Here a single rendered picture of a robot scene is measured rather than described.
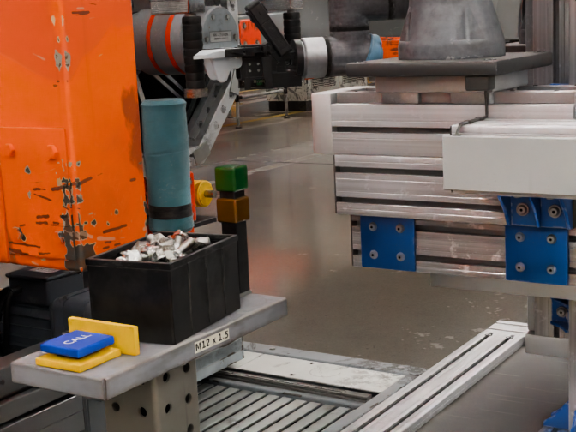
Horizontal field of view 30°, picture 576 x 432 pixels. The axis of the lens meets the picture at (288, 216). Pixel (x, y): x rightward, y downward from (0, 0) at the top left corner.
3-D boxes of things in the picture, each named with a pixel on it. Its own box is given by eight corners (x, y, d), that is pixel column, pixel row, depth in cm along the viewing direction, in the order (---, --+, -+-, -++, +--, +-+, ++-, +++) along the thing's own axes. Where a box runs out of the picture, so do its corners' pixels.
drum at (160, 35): (163, 73, 231) (159, 6, 229) (244, 71, 220) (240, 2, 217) (119, 77, 220) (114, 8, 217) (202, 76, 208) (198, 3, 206)
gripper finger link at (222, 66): (204, 84, 190) (246, 81, 195) (201, 51, 188) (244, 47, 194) (195, 84, 192) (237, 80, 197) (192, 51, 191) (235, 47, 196)
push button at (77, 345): (77, 345, 148) (75, 328, 147) (116, 351, 144) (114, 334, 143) (40, 359, 142) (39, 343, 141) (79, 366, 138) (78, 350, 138)
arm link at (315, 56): (327, 37, 197) (315, 36, 205) (302, 38, 196) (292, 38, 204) (328, 78, 199) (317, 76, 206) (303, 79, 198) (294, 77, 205)
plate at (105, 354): (77, 348, 148) (76, 341, 148) (122, 355, 144) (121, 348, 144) (35, 364, 142) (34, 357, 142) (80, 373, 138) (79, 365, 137)
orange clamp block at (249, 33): (213, 51, 248) (236, 50, 255) (241, 51, 244) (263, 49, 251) (212, 21, 246) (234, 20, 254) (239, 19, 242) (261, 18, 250)
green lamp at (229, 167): (229, 188, 173) (227, 163, 172) (249, 189, 171) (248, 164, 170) (214, 191, 170) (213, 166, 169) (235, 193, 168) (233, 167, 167)
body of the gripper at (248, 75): (241, 90, 195) (305, 87, 198) (238, 42, 194) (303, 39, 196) (234, 88, 203) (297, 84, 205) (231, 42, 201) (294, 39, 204)
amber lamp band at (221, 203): (231, 218, 174) (229, 194, 173) (251, 219, 172) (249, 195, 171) (216, 223, 171) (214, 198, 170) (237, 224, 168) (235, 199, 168)
